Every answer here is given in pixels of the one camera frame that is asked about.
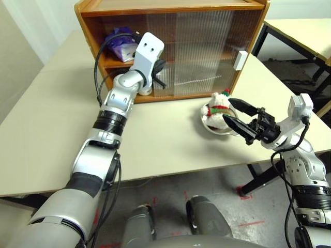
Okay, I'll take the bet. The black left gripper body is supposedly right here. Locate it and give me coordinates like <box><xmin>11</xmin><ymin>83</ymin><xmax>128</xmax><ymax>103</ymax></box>
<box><xmin>152</xmin><ymin>59</ymin><xmax>167</xmax><ymax>79</ymax></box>

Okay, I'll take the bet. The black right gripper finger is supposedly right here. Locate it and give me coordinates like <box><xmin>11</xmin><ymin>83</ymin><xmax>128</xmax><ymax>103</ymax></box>
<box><xmin>222</xmin><ymin>115</ymin><xmax>258</xmax><ymax>146</ymax></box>
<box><xmin>228</xmin><ymin>98</ymin><xmax>260</xmax><ymax>116</ymax></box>

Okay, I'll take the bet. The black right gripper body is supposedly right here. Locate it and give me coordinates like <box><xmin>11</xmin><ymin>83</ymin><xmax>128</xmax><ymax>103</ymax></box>
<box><xmin>249</xmin><ymin>106</ymin><xmax>281</xmax><ymax>144</ymax></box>

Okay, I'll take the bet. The white plastic bottle blue label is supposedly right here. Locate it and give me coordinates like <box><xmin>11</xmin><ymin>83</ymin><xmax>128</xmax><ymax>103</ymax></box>
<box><xmin>139</xmin><ymin>85</ymin><xmax>153</xmax><ymax>97</ymax></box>

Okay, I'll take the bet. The purple tissue pack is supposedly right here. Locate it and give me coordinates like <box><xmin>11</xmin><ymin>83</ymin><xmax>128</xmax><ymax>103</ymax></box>
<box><xmin>104</xmin><ymin>26</ymin><xmax>139</xmax><ymax>63</ymax></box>

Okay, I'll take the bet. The white plush toy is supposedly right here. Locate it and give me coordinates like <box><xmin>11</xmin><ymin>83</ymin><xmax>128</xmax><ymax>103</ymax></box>
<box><xmin>201</xmin><ymin>88</ymin><xmax>233</xmax><ymax>129</ymax></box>

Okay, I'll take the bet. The wooden cabinet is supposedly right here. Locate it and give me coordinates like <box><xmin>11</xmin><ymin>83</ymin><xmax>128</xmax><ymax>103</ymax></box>
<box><xmin>74</xmin><ymin>0</ymin><xmax>272</xmax><ymax>104</ymax></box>

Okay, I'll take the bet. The white bowl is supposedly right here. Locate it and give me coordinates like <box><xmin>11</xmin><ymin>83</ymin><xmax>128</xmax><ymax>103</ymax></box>
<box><xmin>200</xmin><ymin>102</ymin><xmax>240</xmax><ymax>136</ymax></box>

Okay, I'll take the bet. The ribbed glass sliding door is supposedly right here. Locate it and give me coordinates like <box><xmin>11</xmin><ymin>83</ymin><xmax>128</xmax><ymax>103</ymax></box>
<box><xmin>145</xmin><ymin>12</ymin><xmax>233</xmax><ymax>98</ymax></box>
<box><xmin>175</xmin><ymin>10</ymin><xmax>249</xmax><ymax>97</ymax></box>

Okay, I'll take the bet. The beige side table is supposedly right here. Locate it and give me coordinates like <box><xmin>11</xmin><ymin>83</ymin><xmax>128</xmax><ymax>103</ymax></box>
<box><xmin>251</xmin><ymin>18</ymin><xmax>331</xmax><ymax>104</ymax></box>

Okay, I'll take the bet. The dark grey rounded knee cover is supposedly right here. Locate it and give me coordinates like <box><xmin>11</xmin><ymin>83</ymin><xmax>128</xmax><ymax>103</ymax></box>
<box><xmin>121</xmin><ymin>204</ymin><xmax>158</xmax><ymax>248</ymax></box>
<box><xmin>186</xmin><ymin>195</ymin><xmax>234</xmax><ymax>248</ymax></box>

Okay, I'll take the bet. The grey robot torso edge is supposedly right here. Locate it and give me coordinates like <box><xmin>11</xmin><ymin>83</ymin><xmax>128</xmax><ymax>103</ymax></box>
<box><xmin>152</xmin><ymin>234</ymin><xmax>261</xmax><ymax>248</ymax></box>

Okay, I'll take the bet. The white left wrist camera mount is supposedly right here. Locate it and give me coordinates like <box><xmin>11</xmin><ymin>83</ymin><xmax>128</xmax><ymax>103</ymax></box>
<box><xmin>131</xmin><ymin>32</ymin><xmax>166</xmax><ymax>86</ymax></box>

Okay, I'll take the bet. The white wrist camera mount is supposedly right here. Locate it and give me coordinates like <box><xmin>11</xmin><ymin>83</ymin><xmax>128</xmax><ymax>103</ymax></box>
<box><xmin>277</xmin><ymin>93</ymin><xmax>314</xmax><ymax>138</ymax></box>
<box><xmin>131</xmin><ymin>32</ymin><xmax>166</xmax><ymax>86</ymax></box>

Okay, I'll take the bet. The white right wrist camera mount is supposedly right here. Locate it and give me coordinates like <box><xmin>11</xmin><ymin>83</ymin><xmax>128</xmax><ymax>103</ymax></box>
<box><xmin>277</xmin><ymin>93</ymin><xmax>314</xmax><ymax>138</ymax></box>

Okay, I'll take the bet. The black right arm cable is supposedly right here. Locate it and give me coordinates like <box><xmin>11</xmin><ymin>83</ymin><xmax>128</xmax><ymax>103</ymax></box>
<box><xmin>270</xmin><ymin>115</ymin><xmax>311</xmax><ymax>248</ymax></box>

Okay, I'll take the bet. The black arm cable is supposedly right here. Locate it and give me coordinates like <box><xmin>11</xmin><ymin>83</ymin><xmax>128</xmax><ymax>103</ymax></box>
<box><xmin>93</xmin><ymin>30</ymin><xmax>142</xmax><ymax>107</ymax></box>
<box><xmin>270</xmin><ymin>115</ymin><xmax>311</xmax><ymax>248</ymax></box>

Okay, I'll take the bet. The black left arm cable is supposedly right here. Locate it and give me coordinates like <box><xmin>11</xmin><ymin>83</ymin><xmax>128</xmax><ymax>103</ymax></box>
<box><xmin>93</xmin><ymin>30</ymin><xmax>142</xmax><ymax>107</ymax></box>

